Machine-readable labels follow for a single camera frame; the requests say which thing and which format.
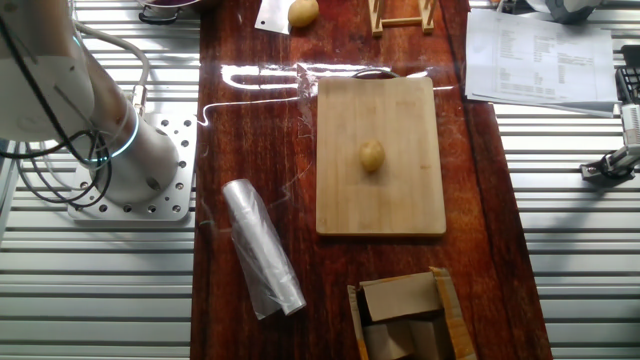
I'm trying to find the printed white paper stack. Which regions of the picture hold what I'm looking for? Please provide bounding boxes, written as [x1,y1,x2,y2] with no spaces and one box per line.
[464,7,621,119]

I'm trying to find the steel cooking pot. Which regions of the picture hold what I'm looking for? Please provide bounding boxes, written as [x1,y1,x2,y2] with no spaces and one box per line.
[135,0,201,26]

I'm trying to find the bamboo cutting board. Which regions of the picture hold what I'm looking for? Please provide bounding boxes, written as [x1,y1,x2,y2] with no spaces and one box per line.
[315,68,447,237]

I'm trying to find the open cardboard box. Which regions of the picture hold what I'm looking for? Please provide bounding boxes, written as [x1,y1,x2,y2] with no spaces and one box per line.
[347,266,479,360]

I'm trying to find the steel cleaver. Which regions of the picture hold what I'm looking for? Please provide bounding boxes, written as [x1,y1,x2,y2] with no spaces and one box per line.
[254,0,296,35]

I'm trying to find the black keyboard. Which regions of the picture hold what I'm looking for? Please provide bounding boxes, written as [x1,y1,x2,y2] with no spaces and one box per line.
[614,64,640,106]

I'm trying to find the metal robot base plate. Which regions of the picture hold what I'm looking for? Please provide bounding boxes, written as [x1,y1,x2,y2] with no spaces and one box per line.
[67,112,199,224]

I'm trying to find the small yellow potato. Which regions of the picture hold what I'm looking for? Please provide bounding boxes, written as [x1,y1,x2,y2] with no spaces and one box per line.
[358,138,387,174]
[287,0,321,29]

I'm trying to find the metal camera mount clamp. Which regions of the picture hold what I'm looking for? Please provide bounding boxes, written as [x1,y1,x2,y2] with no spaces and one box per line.
[579,144,640,184]

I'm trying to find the wooden knife rack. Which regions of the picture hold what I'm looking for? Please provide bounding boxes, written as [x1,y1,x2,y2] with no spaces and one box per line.
[368,0,437,37]

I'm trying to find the black base cable bundle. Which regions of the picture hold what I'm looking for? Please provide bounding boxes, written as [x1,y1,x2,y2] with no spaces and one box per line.
[0,129,114,211]

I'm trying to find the grey exterior camera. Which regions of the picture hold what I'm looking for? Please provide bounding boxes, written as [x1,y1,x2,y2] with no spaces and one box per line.
[619,102,640,151]

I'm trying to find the clear plastic bag roll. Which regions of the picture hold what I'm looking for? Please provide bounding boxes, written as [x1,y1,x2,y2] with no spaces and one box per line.
[222,178,307,321]

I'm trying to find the grey hose with connector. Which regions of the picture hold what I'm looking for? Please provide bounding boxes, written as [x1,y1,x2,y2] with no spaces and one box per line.
[72,22,151,119]

